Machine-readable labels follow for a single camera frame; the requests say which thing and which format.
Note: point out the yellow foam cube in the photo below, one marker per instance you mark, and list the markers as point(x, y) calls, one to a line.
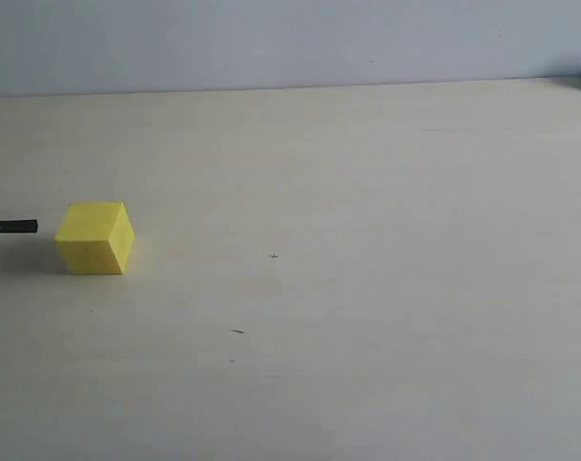
point(96, 238)

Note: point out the black white whiteboard marker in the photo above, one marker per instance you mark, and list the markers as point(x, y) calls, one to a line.
point(18, 226)

